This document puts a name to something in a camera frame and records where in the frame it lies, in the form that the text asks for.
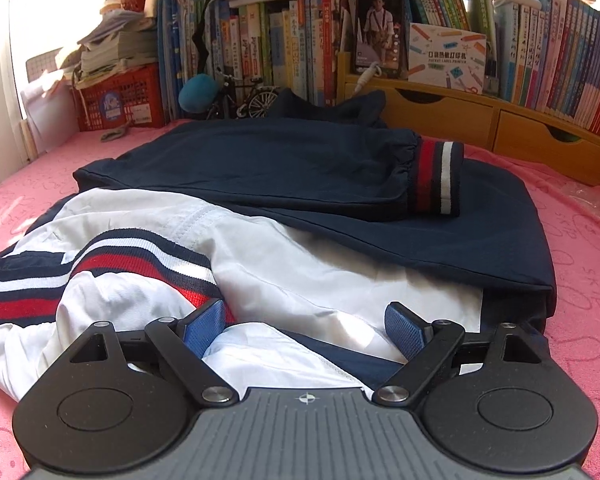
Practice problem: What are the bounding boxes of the white printer box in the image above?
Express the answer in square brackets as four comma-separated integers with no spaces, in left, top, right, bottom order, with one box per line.
[407,22,487,95]

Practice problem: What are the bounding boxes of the row of tall storybooks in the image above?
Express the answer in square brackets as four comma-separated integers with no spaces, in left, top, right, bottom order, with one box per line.
[157,0,348,121]

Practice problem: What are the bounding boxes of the black strap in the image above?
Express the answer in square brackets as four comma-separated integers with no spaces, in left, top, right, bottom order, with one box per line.
[192,0,218,68]

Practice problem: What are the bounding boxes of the row of thin workbooks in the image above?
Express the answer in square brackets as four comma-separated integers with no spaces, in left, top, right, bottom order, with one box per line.
[342,0,600,138]

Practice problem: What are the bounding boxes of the white paper sheets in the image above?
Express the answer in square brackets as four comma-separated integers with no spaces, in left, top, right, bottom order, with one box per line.
[20,70,81,156]

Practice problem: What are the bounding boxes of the red plastic crate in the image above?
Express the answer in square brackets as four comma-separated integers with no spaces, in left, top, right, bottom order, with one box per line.
[75,63,168,132]

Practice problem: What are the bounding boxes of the wooden drawer organiser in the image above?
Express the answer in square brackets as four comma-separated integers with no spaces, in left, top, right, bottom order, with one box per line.
[337,52,600,187]

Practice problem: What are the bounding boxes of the white and navy jacket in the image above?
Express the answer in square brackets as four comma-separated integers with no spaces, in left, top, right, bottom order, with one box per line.
[0,89,558,401]

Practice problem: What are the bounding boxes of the blue plush ball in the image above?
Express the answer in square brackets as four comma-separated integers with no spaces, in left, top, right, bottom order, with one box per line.
[178,74,218,113]

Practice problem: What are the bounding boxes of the stack of paper booklets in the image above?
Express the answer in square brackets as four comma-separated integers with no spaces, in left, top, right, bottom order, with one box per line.
[75,7,160,83]

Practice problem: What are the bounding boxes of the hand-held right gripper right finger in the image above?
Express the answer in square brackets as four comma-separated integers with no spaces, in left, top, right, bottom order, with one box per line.
[372,302,543,405]

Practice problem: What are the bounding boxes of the toy bicycle model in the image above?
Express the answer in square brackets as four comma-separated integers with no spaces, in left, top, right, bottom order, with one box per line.
[210,67,286,121]

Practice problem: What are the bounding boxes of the leaning wooden boards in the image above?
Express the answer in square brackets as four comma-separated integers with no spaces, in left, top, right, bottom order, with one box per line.
[19,119,37,163]

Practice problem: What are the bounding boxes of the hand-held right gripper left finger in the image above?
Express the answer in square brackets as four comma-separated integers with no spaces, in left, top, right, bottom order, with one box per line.
[70,298,238,405]

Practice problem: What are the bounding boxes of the white wire grid panel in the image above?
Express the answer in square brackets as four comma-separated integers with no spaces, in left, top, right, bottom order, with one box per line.
[25,47,63,81]

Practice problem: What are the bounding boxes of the grey knitted sock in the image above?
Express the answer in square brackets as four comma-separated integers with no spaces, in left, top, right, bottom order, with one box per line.
[100,122,136,143]

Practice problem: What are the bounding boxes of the clear plastic wrapper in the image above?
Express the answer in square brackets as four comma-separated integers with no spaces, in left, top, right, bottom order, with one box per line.
[560,180,600,223]

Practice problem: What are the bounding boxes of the black smartphone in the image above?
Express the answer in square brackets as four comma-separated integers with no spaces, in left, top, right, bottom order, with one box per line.
[355,0,410,78]

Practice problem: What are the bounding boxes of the white phone cable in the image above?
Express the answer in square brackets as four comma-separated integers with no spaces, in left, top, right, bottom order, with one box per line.
[347,62,381,96]

